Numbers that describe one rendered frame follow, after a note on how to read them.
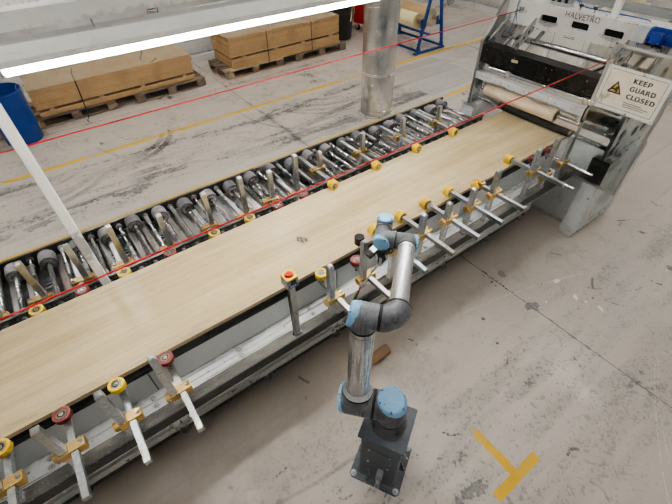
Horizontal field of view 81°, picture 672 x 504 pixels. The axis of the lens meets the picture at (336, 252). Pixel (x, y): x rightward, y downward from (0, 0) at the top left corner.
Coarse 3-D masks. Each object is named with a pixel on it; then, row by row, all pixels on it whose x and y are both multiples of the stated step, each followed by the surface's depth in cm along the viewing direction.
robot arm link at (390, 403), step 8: (376, 392) 198; (384, 392) 195; (392, 392) 196; (400, 392) 196; (376, 400) 194; (384, 400) 192; (392, 400) 193; (400, 400) 193; (376, 408) 193; (384, 408) 190; (392, 408) 190; (400, 408) 190; (376, 416) 194; (384, 416) 192; (392, 416) 190; (400, 416) 191; (384, 424) 198; (392, 424) 196; (400, 424) 200
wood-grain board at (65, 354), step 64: (512, 128) 382; (320, 192) 312; (384, 192) 310; (192, 256) 262; (256, 256) 261; (320, 256) 260; (64, 320) 226; (128, 320) 226; (192, 320) 225; (0, 384) 198; (64, 384) 198
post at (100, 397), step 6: (96, 396) 171; (102, 396) 172; (102, 402) 174; (108, 402) 176; (108, 408) 179; (114, 408) 181; (114, 414) 183; (120, 414) 186; (114, 420) 185; (120, 420) 188; (126, 432) 195; (132, 432) 198
